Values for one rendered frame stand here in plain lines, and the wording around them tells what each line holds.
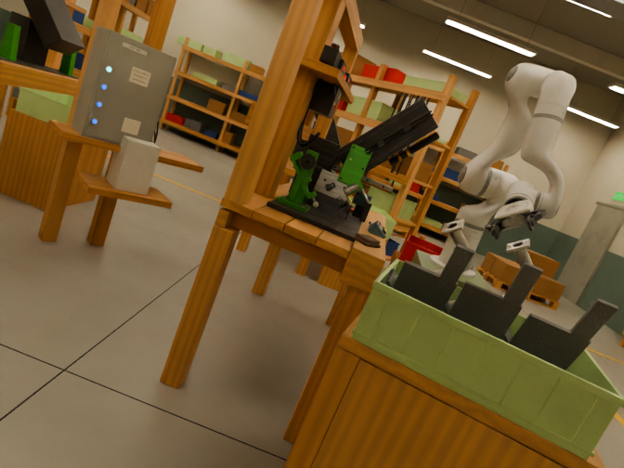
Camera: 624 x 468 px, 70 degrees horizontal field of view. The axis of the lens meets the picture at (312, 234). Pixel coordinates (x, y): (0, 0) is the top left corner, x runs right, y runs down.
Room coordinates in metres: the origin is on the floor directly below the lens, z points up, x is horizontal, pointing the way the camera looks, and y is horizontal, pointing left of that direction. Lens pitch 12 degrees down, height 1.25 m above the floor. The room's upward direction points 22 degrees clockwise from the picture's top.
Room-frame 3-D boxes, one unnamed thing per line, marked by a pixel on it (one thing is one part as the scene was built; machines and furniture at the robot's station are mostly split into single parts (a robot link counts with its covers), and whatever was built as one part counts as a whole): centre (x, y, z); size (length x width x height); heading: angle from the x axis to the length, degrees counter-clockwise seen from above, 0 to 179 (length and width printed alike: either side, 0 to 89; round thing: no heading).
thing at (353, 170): (2.40, -0.08, 1.17); 0.13 x 0.12 x 0.20; 175
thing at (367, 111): (5.85, -0.17, 1.19); 2.30 x 0.55 x 2.39; 40
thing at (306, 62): (2.50, 0.24, 1.52); 0.90 x 0.25 x 0.04; 175
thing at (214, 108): (10.95, 2.98, 1.12); 3.22 x 0.55 x 2.23; 90
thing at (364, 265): (2.45, -0.30, 0.83); 1.50 x 0.14 x 0.15; 175
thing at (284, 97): (2.50, 0.28, 1.37); 1.49 x 0.09 x 0.97; 175
